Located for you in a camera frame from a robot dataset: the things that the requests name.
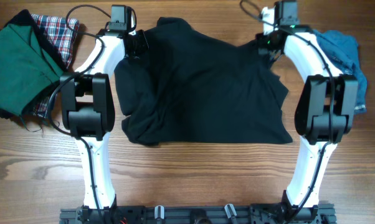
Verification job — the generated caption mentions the black shirt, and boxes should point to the black shirt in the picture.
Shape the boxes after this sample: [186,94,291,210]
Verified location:
[115,17,292,146]

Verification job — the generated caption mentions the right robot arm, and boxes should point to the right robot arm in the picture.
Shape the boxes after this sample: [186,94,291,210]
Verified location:
[256,1,359,223]

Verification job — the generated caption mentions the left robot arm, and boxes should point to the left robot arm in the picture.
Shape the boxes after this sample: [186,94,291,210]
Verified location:
[59,5,148,223]

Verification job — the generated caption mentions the blue denim cloth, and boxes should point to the blue denim cloth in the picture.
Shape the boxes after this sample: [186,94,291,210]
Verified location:
[313,30,368,114]

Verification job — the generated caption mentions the plaid red blue shirt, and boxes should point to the plaid red blue shirt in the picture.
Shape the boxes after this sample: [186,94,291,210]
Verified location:
[31,14,80,118]

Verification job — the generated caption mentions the black folded garment under green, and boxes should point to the black folded garment under green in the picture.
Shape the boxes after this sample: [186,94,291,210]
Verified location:
[0,9,72,119]

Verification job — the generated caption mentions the green folded cloth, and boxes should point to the green folded cloth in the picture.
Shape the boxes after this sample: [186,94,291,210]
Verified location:
[0,24,64,116]

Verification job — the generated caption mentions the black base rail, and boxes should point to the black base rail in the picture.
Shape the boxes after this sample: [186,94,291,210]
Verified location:
[59,203,336,224]

